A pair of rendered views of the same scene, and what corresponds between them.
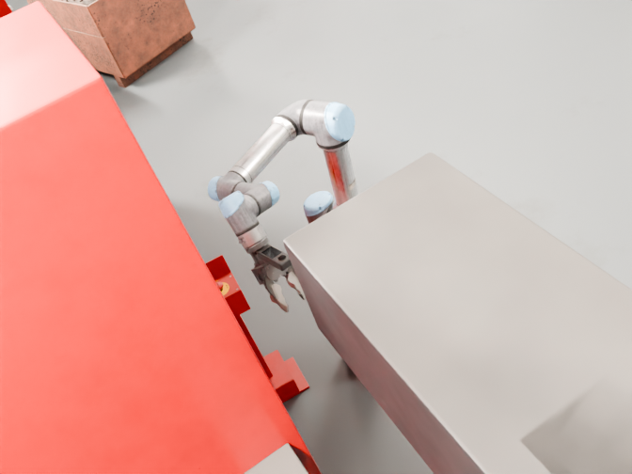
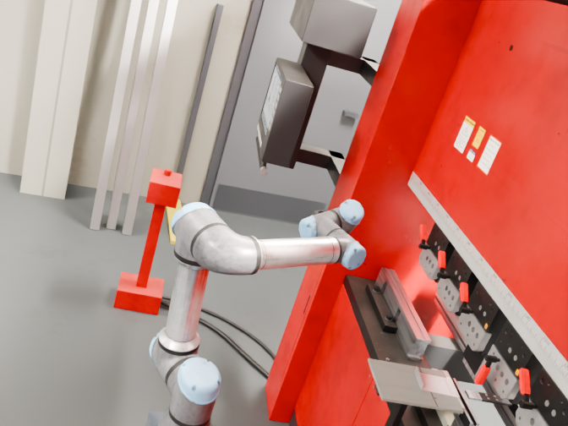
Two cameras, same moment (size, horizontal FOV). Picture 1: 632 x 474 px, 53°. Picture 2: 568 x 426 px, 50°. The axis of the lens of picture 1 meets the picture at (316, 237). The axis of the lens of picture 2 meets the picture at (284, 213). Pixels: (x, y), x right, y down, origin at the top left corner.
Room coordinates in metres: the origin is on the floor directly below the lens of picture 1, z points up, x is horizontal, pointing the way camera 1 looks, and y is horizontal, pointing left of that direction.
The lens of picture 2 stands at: (3.14, 0.12, 2.06)
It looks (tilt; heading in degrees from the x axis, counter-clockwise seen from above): 23 degrees down; 184
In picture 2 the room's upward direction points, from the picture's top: 18 degrees clockwise
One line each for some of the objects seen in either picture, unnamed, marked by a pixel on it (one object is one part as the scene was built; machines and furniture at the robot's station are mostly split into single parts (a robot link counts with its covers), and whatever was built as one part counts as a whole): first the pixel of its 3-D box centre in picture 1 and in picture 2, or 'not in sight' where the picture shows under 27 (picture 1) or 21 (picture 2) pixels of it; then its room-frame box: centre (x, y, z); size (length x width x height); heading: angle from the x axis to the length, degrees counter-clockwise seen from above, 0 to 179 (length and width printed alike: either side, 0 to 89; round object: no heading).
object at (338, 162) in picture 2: not in sight; (324, 167); (0.32, 0.04, 1.17); 0.40 x 0.24 x 0.07; 18
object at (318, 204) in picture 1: (322, 212); (195, 388); (1.82, -0.05, 0.94); 0.13 x 0.12 x 0.14; 45
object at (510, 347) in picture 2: not in sight; (518, 363); (1.64, 0.74, 1.26); 0.15 x 0.09 x 0.17; 18
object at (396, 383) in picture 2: not in sight; (414, 385); (1.52, 0.55, 1.00); 0.26 x 0.18 x 0.01; 108
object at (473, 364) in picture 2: not in sight; (474, 358); (1.47, 0.69, 1.13); 0.10 x 0.02 x 0.10; 18
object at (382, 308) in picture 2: not in sight; (380, 307); (0.92, 0.45, 0.89); 0.30 x 0.05 x 0.03; 18
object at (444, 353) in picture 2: not in sight; (483, 364); (0.93, 0.92, 0.81); 0.64 x 0.08 x 0.14; 108
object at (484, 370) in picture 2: not in sight; (486, 370); (1.64, 0.68, 1.20); 0.04 x 0.02 x 0.10; 108
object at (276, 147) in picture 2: not in sight; (281, 110); (0.50, -0.21, 1.42); 0.45 x 0.12 x 0.36; 17
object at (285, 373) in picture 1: (275, 378); not in sight; (1.82, 0.41, 0.06); 0.25 x 0.20 x 0.12; 102
